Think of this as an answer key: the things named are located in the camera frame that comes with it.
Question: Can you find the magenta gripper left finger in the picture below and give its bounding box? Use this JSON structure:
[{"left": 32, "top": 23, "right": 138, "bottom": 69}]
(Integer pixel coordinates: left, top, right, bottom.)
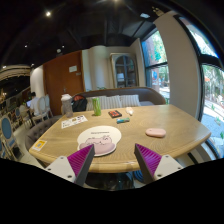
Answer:
[{"left": 46, "top": 145, "right": 95, "bottom": 186}]

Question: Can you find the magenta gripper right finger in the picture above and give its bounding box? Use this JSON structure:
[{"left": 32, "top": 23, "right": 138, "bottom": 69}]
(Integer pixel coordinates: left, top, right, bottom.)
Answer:
[{"left": 134, "top": 144, "right": 182, "bottom": 184}]

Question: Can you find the pink computer mouse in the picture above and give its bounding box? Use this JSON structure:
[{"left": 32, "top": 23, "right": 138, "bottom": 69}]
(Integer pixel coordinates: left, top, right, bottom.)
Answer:
[{"left": 146, "top": 128, "right": 166, "bottom": 138}]

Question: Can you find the white cartoon mouse pad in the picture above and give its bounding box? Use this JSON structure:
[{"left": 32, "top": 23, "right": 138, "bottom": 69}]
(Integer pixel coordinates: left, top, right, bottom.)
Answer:
[{"left": 77, "top": 126, "right": 122, "bottom": 157}]

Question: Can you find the yellow QR sticker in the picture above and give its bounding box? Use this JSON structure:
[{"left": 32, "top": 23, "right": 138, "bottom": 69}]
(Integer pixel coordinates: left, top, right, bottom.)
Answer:
[{"left": 32, "top": 140, "right": 46, "bottom": 151}]

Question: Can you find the paper menu sheet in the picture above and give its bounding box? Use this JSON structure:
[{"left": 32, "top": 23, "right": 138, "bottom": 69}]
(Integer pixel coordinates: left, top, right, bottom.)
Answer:
[{"left": 61, "top": 115, "right": 87, "bottom": 129}]

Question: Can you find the teal small packet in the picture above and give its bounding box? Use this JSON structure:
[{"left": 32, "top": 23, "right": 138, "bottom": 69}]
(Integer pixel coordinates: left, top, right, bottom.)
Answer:
[{"left": 116, "top": 118, "right": 130, "bottom": 124}]

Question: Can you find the white crumpled tissue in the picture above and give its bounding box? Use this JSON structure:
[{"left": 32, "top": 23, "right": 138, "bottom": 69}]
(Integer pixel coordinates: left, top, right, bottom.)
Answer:
[{"left": 126, "top": 107, "right": 134, "bottom": 116}]

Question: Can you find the black backpack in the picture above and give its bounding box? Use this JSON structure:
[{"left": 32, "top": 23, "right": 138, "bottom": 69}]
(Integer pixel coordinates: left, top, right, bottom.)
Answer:
[{"left": 72, "top": 95, "right": 87, "bottom": 112}]

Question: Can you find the black red box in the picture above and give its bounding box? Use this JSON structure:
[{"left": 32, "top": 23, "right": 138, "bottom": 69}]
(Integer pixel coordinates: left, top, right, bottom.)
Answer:
[{"left": 108, "top": 110, "right": 122, "bottom": 118}]

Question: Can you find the clear water bottle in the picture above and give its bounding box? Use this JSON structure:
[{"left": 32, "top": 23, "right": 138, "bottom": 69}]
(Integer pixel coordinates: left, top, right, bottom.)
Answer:
[{"left": 61, "top": 94, "right": 73, "bottom": 118}]

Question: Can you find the blue white chair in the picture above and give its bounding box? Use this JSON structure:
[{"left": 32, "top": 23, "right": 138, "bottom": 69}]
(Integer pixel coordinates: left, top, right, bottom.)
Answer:
[{"left": 0, "top": 115, "right": 20, "bottom": 161}]

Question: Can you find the striped cushion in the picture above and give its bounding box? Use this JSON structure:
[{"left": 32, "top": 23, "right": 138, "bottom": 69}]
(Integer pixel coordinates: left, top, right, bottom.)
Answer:
[{"left": 85, "top": 94, "right": 142, "bottom": 112}]

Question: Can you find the brown curved sofa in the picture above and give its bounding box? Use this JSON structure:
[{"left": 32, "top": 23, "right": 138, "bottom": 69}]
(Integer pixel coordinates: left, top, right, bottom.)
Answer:
[{"left": 25, "top": 87, "right": 166, "bottom": 150}]

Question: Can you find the seated person white shirt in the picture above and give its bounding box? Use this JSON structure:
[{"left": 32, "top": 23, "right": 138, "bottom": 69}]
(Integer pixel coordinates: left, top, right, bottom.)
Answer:
[{"left": 30, "top": 92, "right": 39, "bottom": 116}]

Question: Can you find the wooden door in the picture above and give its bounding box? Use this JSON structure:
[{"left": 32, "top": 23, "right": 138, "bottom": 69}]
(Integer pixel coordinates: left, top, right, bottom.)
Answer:
[{"left": 43, "top": 51, "right": 84, "bottom": 115}]

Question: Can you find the arched glass cabinet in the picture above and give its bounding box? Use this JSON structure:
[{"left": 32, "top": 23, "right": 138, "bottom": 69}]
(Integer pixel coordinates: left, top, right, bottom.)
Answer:
[{"left": 110, "top": 53, "right": 138, "bottom": 88}]

